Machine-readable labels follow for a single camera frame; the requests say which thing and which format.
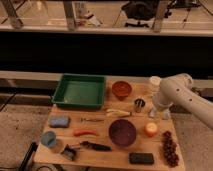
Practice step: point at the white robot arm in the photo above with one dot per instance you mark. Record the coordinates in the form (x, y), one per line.
(177, 90)

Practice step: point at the yellow banana peel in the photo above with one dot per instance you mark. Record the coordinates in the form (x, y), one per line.
(117, 113)

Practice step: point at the black rectangular sponge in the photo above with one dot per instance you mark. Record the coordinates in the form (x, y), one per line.
(141, 158)

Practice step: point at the purple bowl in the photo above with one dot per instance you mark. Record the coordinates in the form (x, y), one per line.
(122, 133)

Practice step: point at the blue sponge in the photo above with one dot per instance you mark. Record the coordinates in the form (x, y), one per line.
(59, 121)

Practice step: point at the light blue towel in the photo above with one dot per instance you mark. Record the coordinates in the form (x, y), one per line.
(152, 113)

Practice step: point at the orange bowl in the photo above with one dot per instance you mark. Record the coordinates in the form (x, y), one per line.
(121, 89)

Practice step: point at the orange candle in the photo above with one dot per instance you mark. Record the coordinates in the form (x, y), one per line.
(151, 129)

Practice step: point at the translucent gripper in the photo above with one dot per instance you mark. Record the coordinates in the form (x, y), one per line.
(163, 114)

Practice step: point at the black brush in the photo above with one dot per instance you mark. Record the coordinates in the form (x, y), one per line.
(95, 146)

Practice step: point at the green plastic tray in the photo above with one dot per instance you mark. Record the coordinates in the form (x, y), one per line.
(80, 91)

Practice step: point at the metal cup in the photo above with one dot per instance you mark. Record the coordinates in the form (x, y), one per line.
(138, 105)

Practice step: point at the bunch of dark grapes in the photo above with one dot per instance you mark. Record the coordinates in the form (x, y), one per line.
(169, 149)

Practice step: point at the black office chair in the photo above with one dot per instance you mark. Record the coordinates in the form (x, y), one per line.
(142, 11)

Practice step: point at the small metal tool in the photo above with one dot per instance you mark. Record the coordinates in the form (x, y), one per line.
(90, 120)

